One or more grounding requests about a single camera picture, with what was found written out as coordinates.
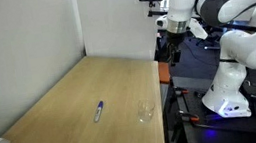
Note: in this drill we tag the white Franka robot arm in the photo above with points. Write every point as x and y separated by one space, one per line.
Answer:
235 66

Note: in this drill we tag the white partition board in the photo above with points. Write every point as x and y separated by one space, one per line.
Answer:
114 23

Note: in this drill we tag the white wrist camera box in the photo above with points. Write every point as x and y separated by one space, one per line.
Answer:
162 22

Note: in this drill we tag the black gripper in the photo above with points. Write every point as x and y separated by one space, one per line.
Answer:
174 41

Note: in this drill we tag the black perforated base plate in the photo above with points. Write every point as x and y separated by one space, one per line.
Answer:
230 131

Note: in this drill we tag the blue capped marker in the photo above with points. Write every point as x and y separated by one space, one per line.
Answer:
98 112

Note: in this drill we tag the clear glass cup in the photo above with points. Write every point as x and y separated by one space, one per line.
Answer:
146 111

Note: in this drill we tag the orange block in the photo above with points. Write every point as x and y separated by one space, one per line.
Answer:
164 72

